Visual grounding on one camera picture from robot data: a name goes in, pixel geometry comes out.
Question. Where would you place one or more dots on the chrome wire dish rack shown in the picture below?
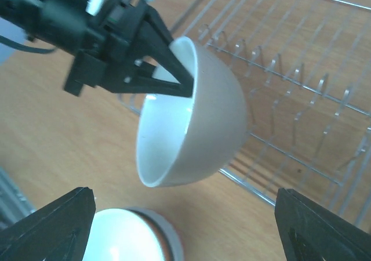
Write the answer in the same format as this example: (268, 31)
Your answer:
(304, 67)

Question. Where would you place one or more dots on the white ceramic bowl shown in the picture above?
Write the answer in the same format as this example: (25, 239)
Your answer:
(182, 140)
(133, 233)

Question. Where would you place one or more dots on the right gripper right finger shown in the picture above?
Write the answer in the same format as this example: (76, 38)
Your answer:
(309, 231)

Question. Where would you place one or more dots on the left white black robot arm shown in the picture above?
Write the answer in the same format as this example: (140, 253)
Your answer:
(124, 48)

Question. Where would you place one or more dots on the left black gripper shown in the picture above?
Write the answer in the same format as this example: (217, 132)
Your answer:
(92, 38)

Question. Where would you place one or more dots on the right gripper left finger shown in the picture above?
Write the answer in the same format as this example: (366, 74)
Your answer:
(58, 231)

